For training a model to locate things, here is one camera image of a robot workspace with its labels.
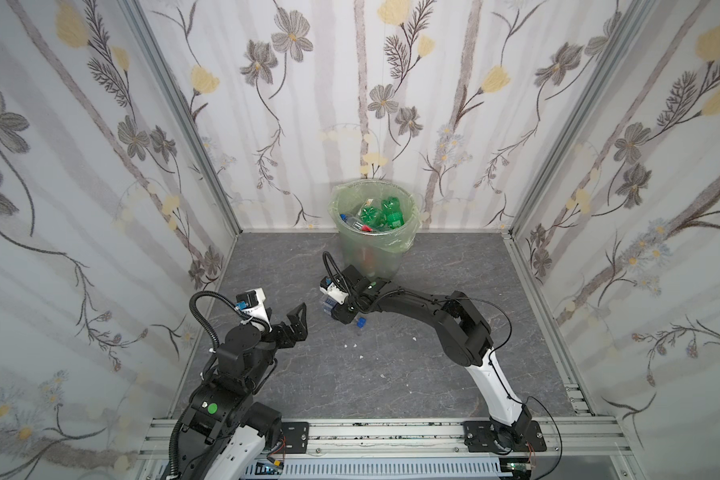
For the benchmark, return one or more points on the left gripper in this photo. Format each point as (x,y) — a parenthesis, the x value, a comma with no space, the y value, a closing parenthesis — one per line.
(284,333)

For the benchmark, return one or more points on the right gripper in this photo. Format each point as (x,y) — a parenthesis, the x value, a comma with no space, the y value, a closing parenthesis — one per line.
(343,310)

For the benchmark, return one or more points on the clear bottle light-blue label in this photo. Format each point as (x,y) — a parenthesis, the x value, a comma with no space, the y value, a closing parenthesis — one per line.
(342,313)

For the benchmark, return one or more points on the Fiji water bottle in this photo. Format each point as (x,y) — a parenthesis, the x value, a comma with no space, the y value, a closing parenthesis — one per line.
(356,223)

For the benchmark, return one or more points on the green bottle yellow cap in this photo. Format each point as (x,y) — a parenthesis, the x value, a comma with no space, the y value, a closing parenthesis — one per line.
(392,213)
(372,217)

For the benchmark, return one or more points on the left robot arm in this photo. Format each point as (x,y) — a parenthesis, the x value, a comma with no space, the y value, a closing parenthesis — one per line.
(223,429)

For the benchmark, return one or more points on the green-lined mesh trash bin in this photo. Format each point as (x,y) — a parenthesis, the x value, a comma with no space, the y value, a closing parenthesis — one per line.
(377,254)

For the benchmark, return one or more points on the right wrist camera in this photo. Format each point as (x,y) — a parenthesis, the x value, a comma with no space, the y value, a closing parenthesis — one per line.
(330,289)

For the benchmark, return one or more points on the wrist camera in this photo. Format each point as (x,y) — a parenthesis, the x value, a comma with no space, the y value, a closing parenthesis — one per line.
(330,289)
(251,305)

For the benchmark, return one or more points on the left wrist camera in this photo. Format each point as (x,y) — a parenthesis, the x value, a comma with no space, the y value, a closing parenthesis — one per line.
(251,305)

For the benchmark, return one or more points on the white slotted cable duct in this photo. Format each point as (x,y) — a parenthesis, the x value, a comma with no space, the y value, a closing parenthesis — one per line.
(380,468)

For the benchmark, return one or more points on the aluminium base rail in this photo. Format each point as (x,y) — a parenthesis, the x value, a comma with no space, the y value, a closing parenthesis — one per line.
(452,437)

